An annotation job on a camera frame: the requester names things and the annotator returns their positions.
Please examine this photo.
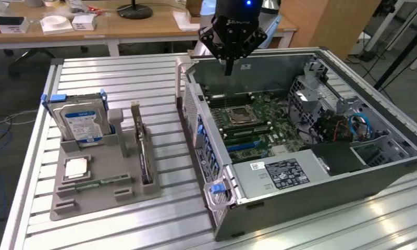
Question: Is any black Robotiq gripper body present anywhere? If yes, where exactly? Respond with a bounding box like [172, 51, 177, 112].
[210, 0, 265, 57]

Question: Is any graphics card with metal bracket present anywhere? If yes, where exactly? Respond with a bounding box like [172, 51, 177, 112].
[130, 100, 156, 187]

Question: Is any white paper booklet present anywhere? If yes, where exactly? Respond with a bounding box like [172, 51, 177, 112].
[172, 10, 201, 32]

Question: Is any brown cardboard box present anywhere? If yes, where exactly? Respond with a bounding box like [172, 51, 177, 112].
[185, 0, 204, 18]

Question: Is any wooden cabinet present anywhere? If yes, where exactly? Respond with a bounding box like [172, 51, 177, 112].
[280, 0, 382, 56]

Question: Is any black lamp base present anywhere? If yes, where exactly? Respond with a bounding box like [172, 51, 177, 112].
[117, 0, 154, 20]

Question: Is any perforated metal disk bay cage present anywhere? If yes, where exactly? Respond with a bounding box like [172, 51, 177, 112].
[286, 61, 364, 143]

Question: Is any metal CPU socket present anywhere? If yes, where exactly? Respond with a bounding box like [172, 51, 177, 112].
[228, 106, 258, 126]

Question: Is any green motherboard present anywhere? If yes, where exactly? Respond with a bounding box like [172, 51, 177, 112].
[201, 85, 313, 165]

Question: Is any plain white box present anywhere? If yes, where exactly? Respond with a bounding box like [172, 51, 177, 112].
[72, 14, 98, 31]

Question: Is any installed green RAM stick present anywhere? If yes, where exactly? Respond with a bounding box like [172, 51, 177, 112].
[224, 126, 272, 138]

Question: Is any blue expansion slot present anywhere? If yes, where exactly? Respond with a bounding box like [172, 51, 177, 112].
[226, 141, 262, 153]

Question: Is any black slanted pole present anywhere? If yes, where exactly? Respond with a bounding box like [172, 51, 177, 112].
[373, 27, 417, 90]

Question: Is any white tape roll holder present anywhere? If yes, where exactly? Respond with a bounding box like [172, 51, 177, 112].
[40, 15, 74, 36]

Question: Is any hard disk in blue carrier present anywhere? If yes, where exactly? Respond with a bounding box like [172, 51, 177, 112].
[41, 88, 116, 144]

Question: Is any black plastic shroud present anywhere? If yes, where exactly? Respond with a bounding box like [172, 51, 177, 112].
[310, 142, 369, 176]

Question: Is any black chair base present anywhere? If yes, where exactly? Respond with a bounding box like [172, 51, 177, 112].
[6, 46, 58, 78]

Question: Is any grey power supply unit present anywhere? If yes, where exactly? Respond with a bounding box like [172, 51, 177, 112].
[230, 150, 332, 206]

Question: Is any small metal disk bay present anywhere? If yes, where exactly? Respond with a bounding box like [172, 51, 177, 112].
[349, 134, 410, 168]

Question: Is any white box with black lid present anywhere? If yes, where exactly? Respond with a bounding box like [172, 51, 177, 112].
[0, 16, 30, 34]

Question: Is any blue case latch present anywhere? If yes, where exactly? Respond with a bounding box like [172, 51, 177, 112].
[208, 183, 228, 195]

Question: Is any silver CPU chip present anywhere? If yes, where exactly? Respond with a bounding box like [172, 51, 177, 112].
[62, 158, 90, 181]

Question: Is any grey printed parts rack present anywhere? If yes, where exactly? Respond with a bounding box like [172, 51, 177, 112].
[49, 108, 165, 221]

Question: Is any loose green RAM stick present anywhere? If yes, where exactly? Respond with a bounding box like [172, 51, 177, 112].
[72, 174, 126, 190]

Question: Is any grey open PC case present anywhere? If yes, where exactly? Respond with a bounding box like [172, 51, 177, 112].
[174, 46, 417, 242]

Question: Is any wooden desk with white frame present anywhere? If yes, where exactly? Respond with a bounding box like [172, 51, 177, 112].
[0, 0, 298, 51]

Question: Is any white table frame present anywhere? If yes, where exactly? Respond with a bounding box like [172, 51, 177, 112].
[362, 0, 417, 71]

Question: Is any black and red wire bundle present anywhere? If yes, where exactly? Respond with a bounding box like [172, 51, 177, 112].
[314, 116, 352, 143]

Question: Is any blue disk wire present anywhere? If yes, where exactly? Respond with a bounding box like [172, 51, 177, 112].
[346, 112, 374, 140]

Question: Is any white floor cable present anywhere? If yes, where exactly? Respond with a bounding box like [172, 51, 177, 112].
[0, 109, 40, 126]

